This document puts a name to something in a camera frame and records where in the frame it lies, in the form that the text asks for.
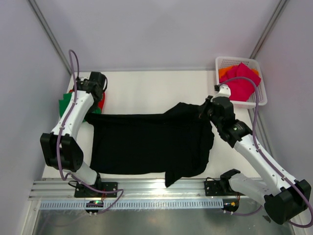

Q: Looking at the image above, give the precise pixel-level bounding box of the black t shirt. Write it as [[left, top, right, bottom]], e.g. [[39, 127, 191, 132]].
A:
[[85, 103, 214, 187]]

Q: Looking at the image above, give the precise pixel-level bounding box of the aluminium front rail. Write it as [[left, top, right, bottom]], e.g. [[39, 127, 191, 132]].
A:
[[28, 178, 265, 200]]

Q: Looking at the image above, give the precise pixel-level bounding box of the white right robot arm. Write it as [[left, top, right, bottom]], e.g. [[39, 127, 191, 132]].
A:
[[199, 84, 313, 225]]

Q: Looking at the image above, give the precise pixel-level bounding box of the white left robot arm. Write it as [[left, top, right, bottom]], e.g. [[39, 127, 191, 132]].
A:
[[40, 71, 107, 197]]

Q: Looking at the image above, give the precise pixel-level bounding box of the orange t shirt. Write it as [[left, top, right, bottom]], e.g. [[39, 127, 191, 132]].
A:
[[219, 65, 259, 79]]

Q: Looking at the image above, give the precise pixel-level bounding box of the frame post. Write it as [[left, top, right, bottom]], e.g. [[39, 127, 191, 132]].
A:
[[26, 0, 71, 75], [249, 0, 290, 59]]

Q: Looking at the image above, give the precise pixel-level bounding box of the left rear frame post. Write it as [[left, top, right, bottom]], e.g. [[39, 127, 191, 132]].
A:
[[26, 0, 71, 75]]

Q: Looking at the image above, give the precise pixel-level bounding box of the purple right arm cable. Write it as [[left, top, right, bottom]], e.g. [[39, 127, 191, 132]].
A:
[[214, 76, 313, 229]]

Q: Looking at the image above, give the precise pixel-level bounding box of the grey slotted cable duct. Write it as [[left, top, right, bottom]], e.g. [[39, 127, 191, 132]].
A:
[[39, 198, 224, 210]]

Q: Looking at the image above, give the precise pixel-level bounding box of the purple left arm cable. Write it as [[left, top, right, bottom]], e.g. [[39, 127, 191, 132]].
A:
[[56, 49, 124, 216]]

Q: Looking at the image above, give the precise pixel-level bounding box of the white plastic basket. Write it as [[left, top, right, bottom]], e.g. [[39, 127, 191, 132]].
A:
[[215, 56, 267, 109]]

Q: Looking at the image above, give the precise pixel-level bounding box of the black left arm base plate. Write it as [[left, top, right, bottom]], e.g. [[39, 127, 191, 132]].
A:
[[74, 182, 118, 198]]

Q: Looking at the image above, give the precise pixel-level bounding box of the right rear frame post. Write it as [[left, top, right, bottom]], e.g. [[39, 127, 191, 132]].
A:
[[249, 0, 290, 59]]

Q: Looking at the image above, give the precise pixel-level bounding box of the green t shirt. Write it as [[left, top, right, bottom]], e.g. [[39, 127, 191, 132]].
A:
[[59, 90, 106, 117]]

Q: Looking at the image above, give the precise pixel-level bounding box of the pink t shirt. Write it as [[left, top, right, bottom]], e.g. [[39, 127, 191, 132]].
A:
[[219, 63, 261, 102]]

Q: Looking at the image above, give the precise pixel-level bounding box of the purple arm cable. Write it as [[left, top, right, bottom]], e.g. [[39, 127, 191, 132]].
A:
[[56, 49, 124, 216], [214, 76, 313, 229]]

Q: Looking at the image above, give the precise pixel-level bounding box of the red t shirt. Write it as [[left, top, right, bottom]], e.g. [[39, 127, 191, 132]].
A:
[[63, 89, 106, 113]]

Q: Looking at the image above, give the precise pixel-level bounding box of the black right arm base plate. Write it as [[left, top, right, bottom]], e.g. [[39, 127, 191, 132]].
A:
[[204, 177, 243, 196]]

